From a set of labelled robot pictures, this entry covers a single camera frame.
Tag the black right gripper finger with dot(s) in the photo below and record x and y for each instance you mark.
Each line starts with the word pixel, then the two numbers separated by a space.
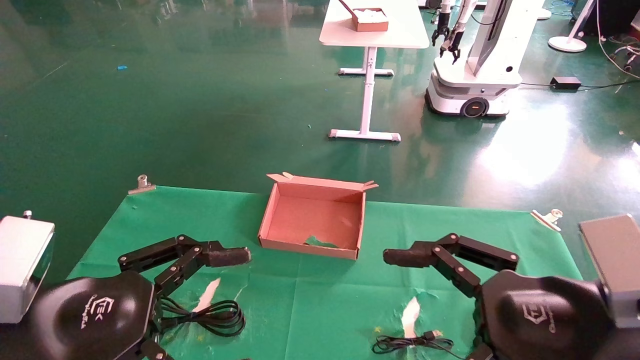
pixel 405 256

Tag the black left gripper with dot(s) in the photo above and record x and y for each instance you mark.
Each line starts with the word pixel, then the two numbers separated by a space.
pixel 95 315

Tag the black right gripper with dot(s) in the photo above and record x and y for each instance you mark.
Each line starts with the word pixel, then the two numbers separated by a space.
pixel 540 320

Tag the white robot arm black gripper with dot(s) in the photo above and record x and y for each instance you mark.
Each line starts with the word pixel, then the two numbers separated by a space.
pixel 441 30
pixel 454 42

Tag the open cardboard box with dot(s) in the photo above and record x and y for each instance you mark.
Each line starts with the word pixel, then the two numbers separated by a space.
pixel 315 220

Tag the small brown box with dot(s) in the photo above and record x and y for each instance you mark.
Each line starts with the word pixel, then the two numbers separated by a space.
pixel 372 25

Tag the green table cloth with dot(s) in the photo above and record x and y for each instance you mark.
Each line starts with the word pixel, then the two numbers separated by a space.
pixel 300 310

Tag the silver metal clip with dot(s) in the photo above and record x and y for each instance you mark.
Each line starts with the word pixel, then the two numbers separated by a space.
pixel 547 218
pixel 142 185

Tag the white wheeled robot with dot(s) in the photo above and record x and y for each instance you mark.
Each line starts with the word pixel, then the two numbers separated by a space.
pixel 480 75

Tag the white table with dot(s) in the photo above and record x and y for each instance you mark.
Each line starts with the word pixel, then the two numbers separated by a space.
pixel 370 37

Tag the black power adapter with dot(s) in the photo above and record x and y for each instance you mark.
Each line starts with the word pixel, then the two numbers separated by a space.
pixel 566 82

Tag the white paper filling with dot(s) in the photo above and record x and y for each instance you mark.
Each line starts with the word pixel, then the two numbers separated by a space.
pixel 371 15

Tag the white floor stand base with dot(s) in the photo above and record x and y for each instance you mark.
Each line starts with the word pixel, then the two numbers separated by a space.
pixel 567 44

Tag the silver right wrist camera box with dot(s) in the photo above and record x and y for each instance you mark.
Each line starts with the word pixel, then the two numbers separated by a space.
pixel 615 260

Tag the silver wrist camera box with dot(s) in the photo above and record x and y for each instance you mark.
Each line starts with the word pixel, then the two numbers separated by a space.
pixel 615 260
pixel 22 265

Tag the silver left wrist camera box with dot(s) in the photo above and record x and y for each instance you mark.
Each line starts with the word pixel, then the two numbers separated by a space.
pixel 22 265

